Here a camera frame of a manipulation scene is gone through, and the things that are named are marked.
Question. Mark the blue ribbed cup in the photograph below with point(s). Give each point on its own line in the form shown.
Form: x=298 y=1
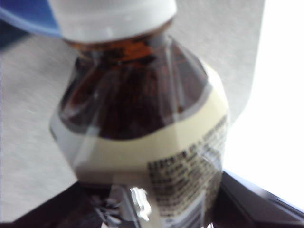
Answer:
x=23 y=14

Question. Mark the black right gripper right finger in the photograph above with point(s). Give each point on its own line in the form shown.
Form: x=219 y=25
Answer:
x=261 y=209

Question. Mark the dark oolong tea bottle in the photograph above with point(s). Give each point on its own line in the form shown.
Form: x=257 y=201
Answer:
x=142 y=99

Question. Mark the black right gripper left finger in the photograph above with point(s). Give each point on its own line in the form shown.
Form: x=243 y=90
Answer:
x=47 y=213

